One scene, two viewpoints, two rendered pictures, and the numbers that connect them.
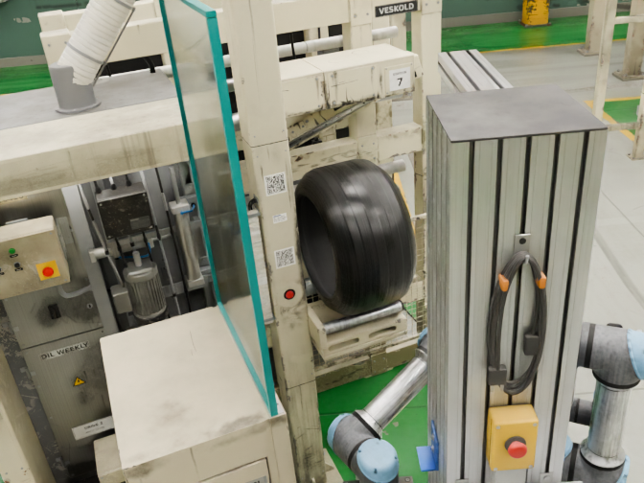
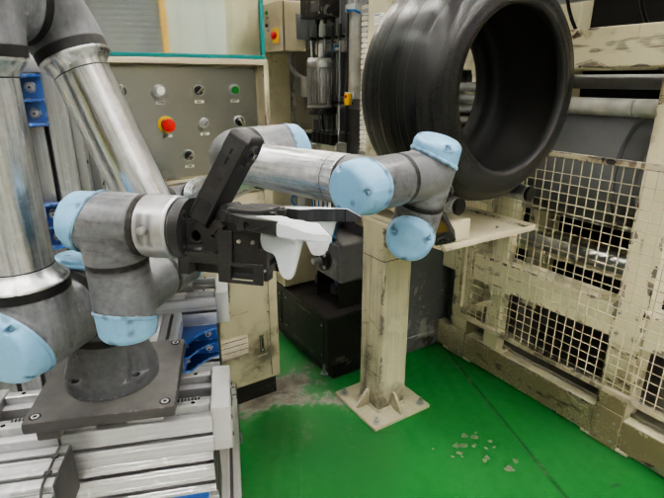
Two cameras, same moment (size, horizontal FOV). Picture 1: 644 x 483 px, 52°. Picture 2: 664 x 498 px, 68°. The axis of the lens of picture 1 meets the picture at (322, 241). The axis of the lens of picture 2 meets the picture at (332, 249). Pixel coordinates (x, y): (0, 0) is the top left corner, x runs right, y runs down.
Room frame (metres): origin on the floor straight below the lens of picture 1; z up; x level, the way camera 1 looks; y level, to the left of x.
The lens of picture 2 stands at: (1.54, -1.41, 1.21)
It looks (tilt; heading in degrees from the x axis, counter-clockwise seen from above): 19 degrees down; 77
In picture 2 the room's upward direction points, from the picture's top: straight up
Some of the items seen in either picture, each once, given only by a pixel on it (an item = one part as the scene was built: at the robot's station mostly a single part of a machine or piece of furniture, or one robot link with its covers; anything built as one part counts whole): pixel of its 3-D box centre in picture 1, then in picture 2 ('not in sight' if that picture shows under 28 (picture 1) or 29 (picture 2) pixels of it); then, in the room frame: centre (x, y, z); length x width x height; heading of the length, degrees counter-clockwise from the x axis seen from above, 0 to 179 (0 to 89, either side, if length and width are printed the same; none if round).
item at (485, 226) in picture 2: (347, 320); (447, 221); (2.21, -0.07, 0.80); 0.37 x 0.36 x 0.02; 19
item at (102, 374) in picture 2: not in sight; (110, 350); (1.34, -0.60, 0.77); 0.15 x 0.15 x 0.10
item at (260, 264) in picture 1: (260, 265); (370, 85); (2.05, 0.23, 1.19); 0.05 x 0.04 x 0.48; 19
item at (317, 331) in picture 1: (305, 311); not in sight; (2.15, 0.09, 0.90); 0.40 x 0.03 x 0.10; 19
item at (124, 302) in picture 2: (598, 415); (130, 292); (1.42, -0.77, 0.94); 0.11 x 0.08 x 0.11; 63
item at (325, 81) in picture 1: (331, 80); not in sight; (2.53, -0.10, 1.71); 0.61 x 0.25 x 0.15; 109
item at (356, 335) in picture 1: (361, 331); (412, 215); (2.08, -0.12, 0.83); 0.36 x 0.09 x 0.06; 109
